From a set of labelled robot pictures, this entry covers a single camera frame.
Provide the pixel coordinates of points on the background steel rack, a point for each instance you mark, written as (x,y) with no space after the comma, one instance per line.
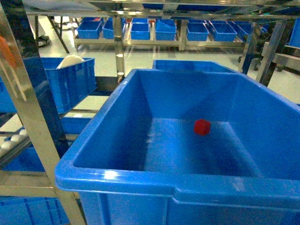
(181,39)

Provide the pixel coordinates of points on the red magnetic cube block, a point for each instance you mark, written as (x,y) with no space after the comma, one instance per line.
(202,127)

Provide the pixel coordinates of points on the large blue plastic bin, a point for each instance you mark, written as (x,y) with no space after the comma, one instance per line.
(185,150)

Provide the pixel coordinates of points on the white rounded object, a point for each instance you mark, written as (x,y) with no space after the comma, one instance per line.
(70,60)

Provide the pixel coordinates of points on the small blue background bin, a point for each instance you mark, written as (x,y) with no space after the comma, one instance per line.
(89,29)
(108,32)
(165,29)
(140,31)

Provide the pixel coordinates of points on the blue crate with white object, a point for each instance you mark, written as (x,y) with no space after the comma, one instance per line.
(63,87)

